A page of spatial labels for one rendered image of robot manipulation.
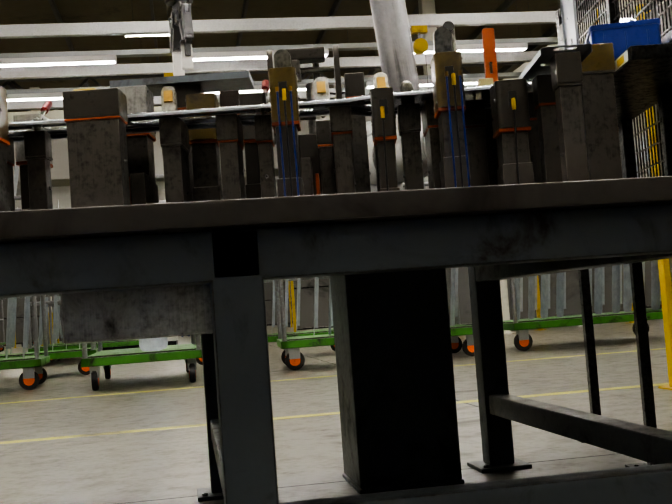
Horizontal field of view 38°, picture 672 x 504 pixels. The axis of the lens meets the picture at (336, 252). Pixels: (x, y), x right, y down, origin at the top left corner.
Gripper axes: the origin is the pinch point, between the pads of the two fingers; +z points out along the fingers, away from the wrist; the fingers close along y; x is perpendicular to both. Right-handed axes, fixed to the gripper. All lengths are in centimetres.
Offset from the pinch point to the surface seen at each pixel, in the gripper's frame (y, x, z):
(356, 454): -5, 45, 111
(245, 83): 6.9, 14.9, 6.6
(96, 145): 44, -33, 30
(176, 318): 82, -29, 68
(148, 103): 14.8, -14.0, 14.4
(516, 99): 84, 46, 28
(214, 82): 6.9, 6.2, 6.6
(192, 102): 21.5, -4.7, 15.5
